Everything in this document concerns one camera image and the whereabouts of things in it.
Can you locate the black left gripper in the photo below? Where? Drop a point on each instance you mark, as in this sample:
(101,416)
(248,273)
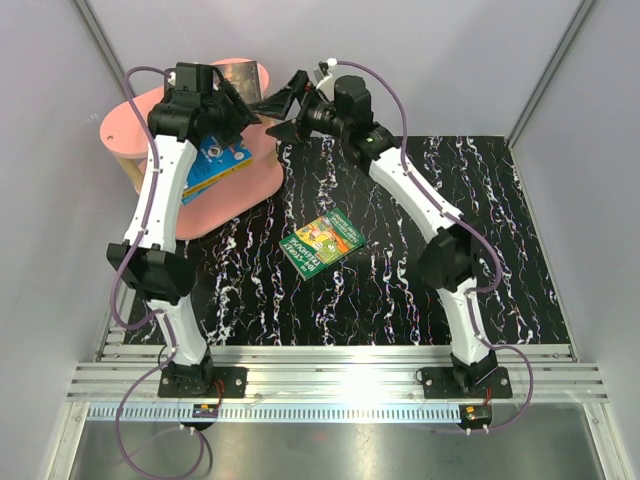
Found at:
(239,116)

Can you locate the blue 26-storey treehouse book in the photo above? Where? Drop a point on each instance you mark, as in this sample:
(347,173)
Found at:
(188,197)

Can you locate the pink three-tier shelf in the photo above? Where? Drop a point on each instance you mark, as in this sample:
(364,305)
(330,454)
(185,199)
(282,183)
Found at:
(123,136)

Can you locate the blue back-cover book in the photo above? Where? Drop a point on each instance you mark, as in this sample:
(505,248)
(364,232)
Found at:
(213,163)

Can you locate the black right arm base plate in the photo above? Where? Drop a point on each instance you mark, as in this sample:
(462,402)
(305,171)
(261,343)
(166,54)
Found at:
(448,383)

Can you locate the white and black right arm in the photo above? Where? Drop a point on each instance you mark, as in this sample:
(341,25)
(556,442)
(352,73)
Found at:
(449,263)

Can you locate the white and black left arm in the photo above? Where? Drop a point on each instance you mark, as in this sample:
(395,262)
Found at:
(146,260)

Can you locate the small circuit board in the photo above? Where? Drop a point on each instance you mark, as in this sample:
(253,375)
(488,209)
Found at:
(477,413)
(205,411)

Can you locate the left small circuit board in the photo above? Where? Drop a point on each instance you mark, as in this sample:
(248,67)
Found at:
(205,411)

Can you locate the right small circuit board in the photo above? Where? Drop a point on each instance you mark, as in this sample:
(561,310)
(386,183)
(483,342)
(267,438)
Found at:
(477,413)

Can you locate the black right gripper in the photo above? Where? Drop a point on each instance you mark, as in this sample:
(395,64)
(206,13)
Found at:
(275,106)

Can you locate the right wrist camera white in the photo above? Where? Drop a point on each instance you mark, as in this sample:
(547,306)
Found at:
(323,75)

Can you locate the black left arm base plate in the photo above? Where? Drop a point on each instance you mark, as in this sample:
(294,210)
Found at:
(228,381)

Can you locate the green bottom book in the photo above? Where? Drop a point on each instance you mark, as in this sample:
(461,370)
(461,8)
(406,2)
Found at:
(321,243)

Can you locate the aluminium mounting rail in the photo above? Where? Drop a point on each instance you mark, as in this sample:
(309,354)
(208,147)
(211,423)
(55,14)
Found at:
(315,384)

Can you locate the dark Tale of Two Cities book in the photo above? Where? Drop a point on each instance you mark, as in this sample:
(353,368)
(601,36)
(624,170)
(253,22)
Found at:
(244,76)

